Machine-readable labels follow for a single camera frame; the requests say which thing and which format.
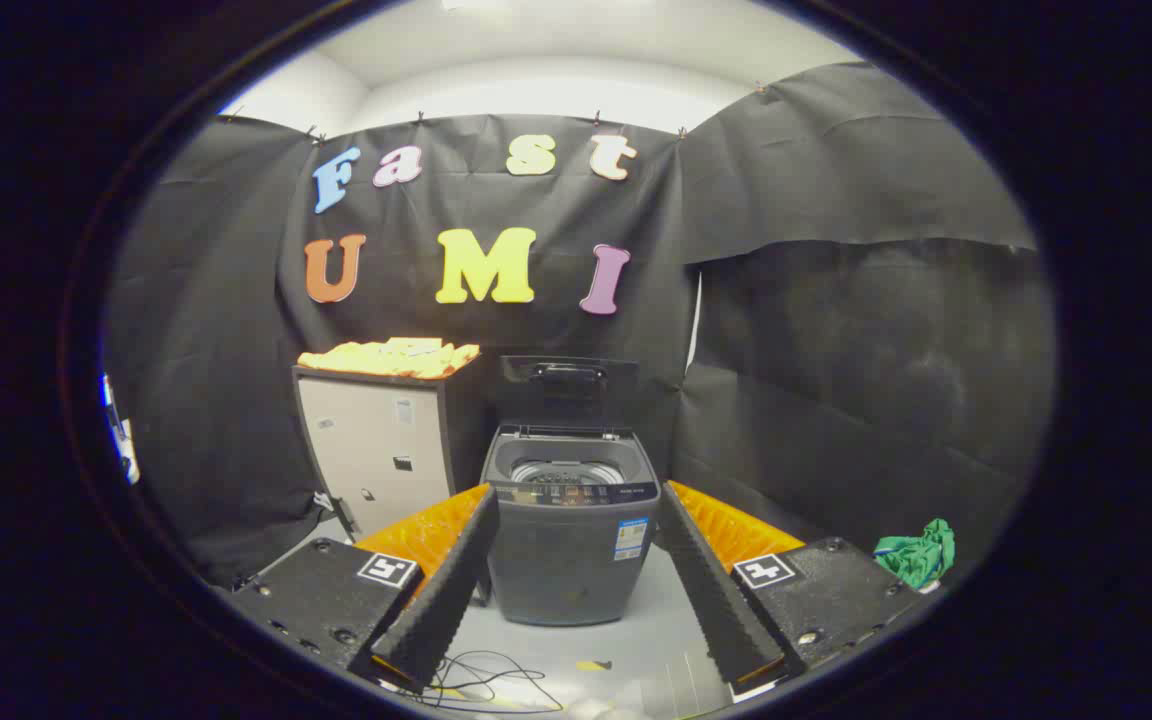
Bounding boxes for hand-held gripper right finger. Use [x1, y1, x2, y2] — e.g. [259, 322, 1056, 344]
[658, 480, 929, 693]

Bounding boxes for black floor cables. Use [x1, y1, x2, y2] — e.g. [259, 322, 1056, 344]
[391, 650, 567, 713]

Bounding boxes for white and blue equipment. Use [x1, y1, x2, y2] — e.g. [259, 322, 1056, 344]
[99, 373, 142, 487]

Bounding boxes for grey cabinet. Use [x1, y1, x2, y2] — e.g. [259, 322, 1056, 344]
[293, 352, 497, 546]

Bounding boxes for dark washing machine lid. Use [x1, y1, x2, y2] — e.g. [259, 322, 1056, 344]
[499, 355, 640, 434]

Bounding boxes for grey washing machine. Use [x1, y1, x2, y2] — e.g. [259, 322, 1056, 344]
[481, 424, 662, 628]

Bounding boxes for orange polo shirt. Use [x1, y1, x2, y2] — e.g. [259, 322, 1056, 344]
[297, 337, 482, 381]

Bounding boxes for green cloth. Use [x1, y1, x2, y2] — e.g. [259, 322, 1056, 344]
[874, 518, 957, 592]

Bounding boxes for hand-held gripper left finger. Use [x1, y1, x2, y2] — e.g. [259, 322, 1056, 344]
[226, 483, 500, 696]

